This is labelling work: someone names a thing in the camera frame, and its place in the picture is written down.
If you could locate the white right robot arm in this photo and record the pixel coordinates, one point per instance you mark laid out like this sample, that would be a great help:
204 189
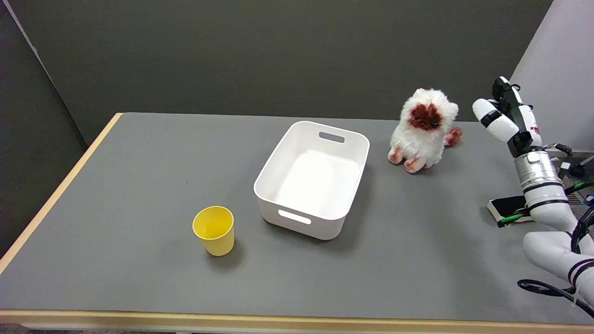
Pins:
552 213

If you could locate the black flat device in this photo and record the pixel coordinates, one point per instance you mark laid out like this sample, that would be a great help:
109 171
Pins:
506 207

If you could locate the black caster wheel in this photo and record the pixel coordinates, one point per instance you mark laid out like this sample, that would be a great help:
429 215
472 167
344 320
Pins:
578 169

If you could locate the white plastic bin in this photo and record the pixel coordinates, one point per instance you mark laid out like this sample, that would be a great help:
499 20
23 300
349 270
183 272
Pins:
312 180

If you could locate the yellow plastic cup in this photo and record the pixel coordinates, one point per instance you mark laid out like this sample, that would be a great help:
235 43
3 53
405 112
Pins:
214 230

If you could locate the white brown plush toy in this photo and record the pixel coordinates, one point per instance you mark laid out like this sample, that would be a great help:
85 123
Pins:
423 131

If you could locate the black floor vent grille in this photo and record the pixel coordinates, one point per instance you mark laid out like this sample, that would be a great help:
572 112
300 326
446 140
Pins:
575 198

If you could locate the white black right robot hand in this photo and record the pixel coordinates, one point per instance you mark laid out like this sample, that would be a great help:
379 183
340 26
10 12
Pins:
510 121

